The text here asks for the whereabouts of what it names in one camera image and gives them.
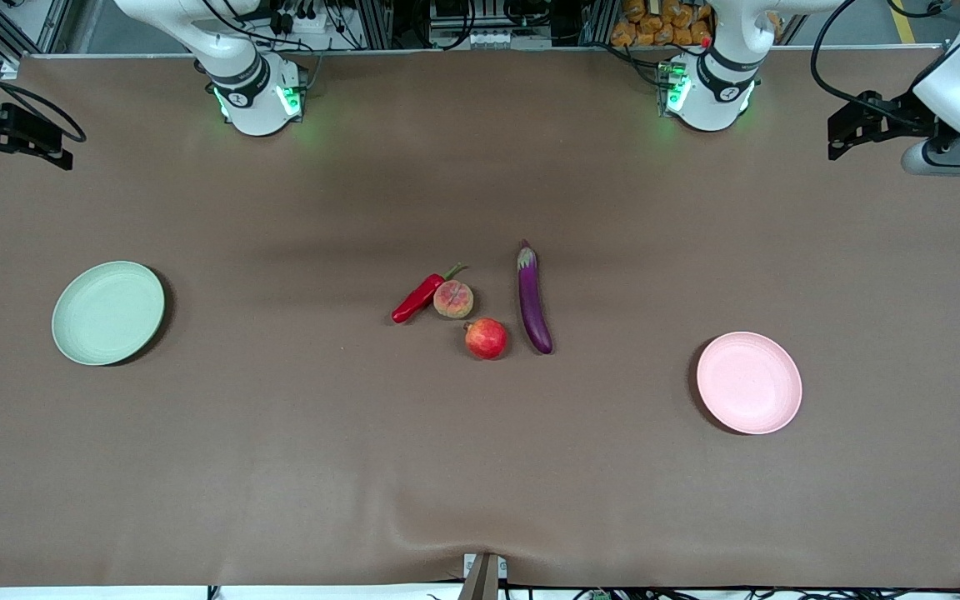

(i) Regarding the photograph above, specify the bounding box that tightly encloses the light green plate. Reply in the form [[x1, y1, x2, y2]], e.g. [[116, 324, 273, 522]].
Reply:
[[52, 261, 166, 367]]

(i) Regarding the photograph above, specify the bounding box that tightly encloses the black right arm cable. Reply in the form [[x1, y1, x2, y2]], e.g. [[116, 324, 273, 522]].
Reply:
[[0, 46, 87, 143]]

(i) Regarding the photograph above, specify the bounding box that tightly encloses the aluminium frame post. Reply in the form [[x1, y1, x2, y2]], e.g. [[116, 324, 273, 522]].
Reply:
[[359, 0, 393, 51]]

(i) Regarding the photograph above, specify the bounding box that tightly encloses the aluminium frame strut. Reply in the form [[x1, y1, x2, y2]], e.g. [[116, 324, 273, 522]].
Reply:
[[0, 0, 73, 55]]

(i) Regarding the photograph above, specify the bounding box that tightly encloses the orange pink peach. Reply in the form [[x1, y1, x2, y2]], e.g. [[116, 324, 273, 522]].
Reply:
[[433, 280, 475, 320]]

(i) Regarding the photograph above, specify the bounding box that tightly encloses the red pomegranate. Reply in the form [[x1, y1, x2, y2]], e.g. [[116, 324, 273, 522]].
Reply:
[[463, 317, 509, 361]]

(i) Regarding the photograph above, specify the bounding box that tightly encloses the bag of orange fruit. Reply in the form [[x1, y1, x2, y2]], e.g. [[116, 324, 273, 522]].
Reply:
[[609, 0, 714, 48]]

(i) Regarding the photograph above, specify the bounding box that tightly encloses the red chili pepper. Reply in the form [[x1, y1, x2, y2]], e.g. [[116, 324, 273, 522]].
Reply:
[[391, 263, 470, 325]]

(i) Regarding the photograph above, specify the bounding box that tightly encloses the pink plate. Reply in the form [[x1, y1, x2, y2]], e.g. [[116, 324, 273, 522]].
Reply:
[[696, 332, 803, 435]]

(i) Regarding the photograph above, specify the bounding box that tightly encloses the white power strip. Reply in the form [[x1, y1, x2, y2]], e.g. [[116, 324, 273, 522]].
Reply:
[[267, 0, 323, 36]]

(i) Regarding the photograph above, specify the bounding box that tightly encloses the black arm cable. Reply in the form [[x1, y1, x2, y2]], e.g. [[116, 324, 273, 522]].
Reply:
[[810, 0, 943, 130], [0, 46, 87, 143]]

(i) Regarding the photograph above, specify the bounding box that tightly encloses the brown table cloth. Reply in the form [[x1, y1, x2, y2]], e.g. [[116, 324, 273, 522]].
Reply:
[[0, 46, 960, 588]]

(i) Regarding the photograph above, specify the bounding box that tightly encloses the purple eggplant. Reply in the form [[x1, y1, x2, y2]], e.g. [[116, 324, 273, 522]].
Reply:
[[517, 239, 554, 356]]

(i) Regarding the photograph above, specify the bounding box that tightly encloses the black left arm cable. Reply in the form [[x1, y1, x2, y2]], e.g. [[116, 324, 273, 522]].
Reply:
[[810, 0, 943, 130]]

